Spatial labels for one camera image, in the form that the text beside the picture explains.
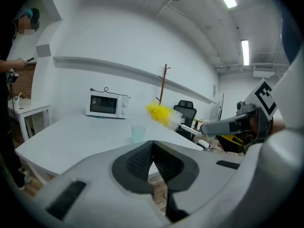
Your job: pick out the yellow and black case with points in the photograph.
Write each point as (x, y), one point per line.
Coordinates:
(231, 142)

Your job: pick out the white air conditioner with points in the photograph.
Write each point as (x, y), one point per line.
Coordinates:
(263, 70)

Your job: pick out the grey fisheye camera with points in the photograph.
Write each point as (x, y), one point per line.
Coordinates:
(241, 106)

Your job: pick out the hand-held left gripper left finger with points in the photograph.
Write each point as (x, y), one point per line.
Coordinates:
(99, 174)

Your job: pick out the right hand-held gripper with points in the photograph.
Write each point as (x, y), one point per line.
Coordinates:
(261, 98)

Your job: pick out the wooden coat rack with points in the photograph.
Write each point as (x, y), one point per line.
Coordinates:
(163, 84)

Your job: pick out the black framed monitor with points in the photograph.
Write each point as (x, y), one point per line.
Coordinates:
(221, 108)

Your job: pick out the black office chair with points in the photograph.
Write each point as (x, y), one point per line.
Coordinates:
(186, 113)

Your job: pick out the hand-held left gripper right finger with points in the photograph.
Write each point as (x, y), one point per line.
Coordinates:
(213, 186)

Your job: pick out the grey wall panel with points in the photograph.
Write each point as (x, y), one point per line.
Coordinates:
(43, 50)

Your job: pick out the person's white clothing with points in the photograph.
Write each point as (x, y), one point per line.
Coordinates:
(285, 170)

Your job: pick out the white side table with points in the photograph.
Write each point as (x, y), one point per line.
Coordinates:
(31, 109)

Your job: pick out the white microwave oven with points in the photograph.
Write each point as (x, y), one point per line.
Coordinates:
(107, 104)

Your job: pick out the pale green translucent cup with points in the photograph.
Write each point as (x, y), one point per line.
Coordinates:
(138, 134)

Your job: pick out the person's right forearm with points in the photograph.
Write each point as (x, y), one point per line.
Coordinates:
(278, 126)

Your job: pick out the white holder with stick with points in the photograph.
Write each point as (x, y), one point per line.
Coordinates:
(16, 100)

